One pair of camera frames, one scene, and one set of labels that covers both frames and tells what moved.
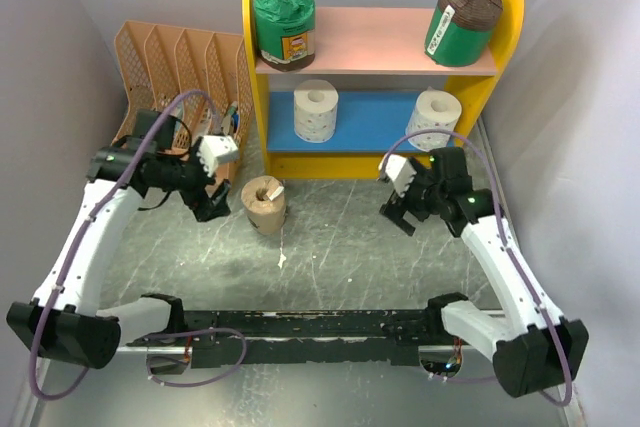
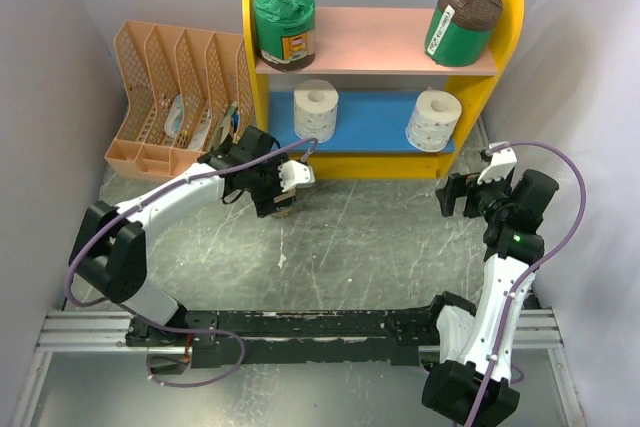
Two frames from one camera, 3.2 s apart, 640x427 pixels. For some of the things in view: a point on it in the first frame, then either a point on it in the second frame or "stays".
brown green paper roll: [459, 31] stays
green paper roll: [285, 22] stays
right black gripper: [394, 210] -> [457, 186]
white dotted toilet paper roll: [315, 110] stays
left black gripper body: [191, 181] -> [265, 185]
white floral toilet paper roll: [433, 109] stays
